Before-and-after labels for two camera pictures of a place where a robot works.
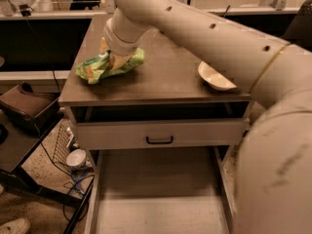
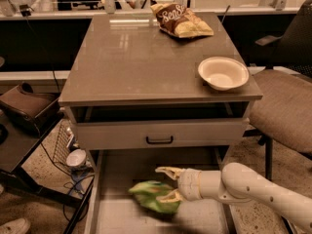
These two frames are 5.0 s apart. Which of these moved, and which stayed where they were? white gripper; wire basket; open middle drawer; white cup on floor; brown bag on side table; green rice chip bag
Moved: green rice chip bag; white gripper
Stayed: brown bag on side table; open middle drawer; white cup on floor; wire basket
